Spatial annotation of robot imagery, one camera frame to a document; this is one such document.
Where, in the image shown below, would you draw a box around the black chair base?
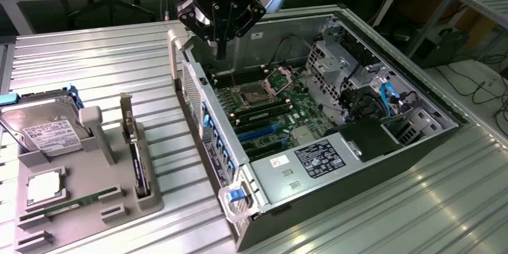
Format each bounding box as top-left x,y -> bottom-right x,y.
65,0 -> 156,23

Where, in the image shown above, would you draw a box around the empty black RAM slots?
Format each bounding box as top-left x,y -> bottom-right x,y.
210,68 -> 272,87

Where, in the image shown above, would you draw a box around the metal socket cover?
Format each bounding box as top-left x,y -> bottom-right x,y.
260,65 -> 297,94

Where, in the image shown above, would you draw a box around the perforated metal drive cage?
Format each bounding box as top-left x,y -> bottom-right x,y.
305,39 -> 358,98

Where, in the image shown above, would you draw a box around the CPU socket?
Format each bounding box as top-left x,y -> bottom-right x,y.
236,83 -> 276,108

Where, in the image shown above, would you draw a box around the installed black RAM stick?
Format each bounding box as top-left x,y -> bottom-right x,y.
232,104 -> 293,124

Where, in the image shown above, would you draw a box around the green motherboard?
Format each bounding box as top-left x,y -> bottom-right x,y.
209,62 -> 346,162

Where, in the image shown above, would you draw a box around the blue expansion slot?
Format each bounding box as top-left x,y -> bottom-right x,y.
236,124 -> 280,142

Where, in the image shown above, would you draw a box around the blue disk caddy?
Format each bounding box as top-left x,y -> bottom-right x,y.
0,85 -> 86,112

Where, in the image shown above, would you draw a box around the black expansion slot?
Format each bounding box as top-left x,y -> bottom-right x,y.
241,139 -> 288,157

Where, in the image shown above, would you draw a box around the black box under table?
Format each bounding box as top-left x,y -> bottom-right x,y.
421,27 -> 469,70

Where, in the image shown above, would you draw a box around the black plastic air shroud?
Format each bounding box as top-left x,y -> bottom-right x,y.
326,116 -> 404,163

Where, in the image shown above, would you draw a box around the silver hard disk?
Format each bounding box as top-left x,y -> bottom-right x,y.
0,96 -> 93,157

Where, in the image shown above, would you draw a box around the grey power supply unit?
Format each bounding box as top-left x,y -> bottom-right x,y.
248,133 -> 364,211

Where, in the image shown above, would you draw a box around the metal disk bay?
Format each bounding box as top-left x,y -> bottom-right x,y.
380,107 -> 457,148

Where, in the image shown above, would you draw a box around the metal slat side table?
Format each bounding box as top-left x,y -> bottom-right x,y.
406,0 -> 508,59

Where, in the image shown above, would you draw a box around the blue case latch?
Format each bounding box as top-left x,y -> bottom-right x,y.
225,189 -> 253,208

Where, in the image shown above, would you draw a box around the grey parts rack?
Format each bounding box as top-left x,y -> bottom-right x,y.
13,106 -> 165,254

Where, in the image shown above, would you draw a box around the open grey PC case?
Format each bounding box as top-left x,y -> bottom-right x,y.
165,4 -> 469,252

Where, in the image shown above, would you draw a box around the silver CPU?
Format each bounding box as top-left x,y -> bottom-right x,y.
26,173 -> 68,203

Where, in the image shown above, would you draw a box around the green RAM stick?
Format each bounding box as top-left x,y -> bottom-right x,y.
18,192 -> 118,219

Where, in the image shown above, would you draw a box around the grey case handle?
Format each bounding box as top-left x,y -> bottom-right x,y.
165,29 -> 194,86

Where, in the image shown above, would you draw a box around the thin black looped wire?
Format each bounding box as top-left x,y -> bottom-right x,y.
272,35 -> 314,68

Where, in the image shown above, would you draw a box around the black power wire bundle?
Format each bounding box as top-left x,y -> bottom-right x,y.
340,89 -> 386,124

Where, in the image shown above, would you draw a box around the blue wire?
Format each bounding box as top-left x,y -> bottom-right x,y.
380,82 -> 402,117

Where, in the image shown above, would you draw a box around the graphics card with metal bracket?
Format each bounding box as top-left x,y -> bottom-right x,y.
118,92 -> 153,199

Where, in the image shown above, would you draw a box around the black floor cables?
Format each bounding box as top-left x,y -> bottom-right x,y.
434,54 -> 508,118

